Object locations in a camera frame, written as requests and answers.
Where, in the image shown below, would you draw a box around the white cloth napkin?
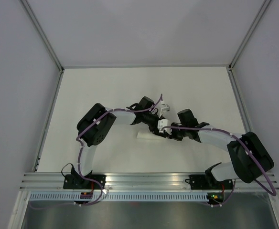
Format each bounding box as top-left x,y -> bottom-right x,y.
137,131 -> 162,140

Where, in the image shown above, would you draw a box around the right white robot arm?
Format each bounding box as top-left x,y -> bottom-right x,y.
163,109 -> 274,188

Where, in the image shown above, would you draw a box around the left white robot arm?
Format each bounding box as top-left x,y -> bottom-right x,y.
63,96 -> 170,191

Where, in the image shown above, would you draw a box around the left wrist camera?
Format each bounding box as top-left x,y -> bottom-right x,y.
160,103 -> 170,115

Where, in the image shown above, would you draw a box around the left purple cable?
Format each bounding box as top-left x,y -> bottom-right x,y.
29,93 -> 164,210

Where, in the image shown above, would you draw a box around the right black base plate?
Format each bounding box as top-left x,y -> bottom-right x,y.
184,174 -> 233,190

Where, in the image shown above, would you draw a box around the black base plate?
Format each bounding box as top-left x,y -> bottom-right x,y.
184,174 -> 233,190
63,174 -> 106,190

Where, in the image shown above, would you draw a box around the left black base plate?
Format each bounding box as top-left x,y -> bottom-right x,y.
63,174 -> 106,190

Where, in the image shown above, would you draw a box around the aluminium front rail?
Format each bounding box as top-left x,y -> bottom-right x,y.
20,172 -> 279,192

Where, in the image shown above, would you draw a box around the right aluminium frame post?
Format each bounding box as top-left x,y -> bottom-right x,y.
227,0 -> 273,71

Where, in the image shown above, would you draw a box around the aluminium frame post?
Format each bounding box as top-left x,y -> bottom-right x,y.
19,0 -> 64,73
227,0 -> 273,71

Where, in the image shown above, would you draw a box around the white slotted cable duct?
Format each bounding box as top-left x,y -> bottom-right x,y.
30,192 -> 208,202

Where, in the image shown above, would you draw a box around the left aluminium frame post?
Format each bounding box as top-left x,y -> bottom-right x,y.
19,0 -> 64,73

